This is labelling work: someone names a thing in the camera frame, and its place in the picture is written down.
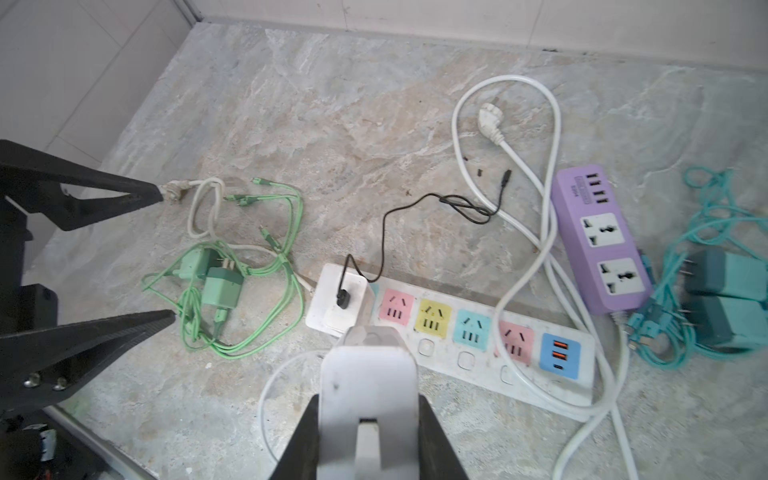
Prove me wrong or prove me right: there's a teal charger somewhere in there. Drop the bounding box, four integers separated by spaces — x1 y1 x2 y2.
682 247 767 302
682 296 767 349

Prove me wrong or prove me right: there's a teal cable bundle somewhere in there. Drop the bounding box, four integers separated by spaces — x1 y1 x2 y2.
623 166 768 370

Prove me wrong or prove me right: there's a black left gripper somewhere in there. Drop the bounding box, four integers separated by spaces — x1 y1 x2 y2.
0 191 177 480

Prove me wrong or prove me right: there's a white multicolour power strip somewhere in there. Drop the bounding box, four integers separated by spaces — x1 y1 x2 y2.
369 277 595 412

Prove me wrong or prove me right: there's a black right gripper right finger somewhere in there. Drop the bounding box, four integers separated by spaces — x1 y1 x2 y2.
418 395 469 480

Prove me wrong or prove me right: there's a purple power strip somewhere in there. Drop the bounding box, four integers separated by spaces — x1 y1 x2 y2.
551 165 651 315

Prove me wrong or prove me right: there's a light green cube charger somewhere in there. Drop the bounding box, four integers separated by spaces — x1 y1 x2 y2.
172 247 221 281

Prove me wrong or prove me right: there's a light green cable bundle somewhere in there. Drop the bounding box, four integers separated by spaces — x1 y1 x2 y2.
142 176 307 361

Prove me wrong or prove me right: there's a light green charger block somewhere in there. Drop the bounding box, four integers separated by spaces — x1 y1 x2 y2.
201 267 244 324

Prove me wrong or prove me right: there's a teal charger upper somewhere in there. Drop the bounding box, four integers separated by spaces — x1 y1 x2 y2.
682 247 767 302

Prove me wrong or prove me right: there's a thick white power cord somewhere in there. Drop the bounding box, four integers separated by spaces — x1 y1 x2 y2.
163 176 313 292

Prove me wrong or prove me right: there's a white square charger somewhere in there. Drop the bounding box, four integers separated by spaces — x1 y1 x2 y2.
317 326 419 479

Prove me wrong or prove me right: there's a teal charger lower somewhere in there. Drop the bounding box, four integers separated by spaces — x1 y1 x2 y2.
682 296 767 349

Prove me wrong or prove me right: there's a white cube charger black plug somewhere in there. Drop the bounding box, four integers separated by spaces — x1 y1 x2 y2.
305 263 375 337

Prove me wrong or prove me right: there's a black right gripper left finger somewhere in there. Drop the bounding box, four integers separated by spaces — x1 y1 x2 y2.
269 394 319 480

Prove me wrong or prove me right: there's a white cord of purple strip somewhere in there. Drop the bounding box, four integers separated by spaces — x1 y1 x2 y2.
451 74 640 480

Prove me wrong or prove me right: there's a thin black cable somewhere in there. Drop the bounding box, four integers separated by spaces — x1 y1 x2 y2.
335 169 513 310

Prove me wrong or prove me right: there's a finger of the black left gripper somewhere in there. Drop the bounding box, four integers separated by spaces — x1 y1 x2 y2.
1 139 163 231

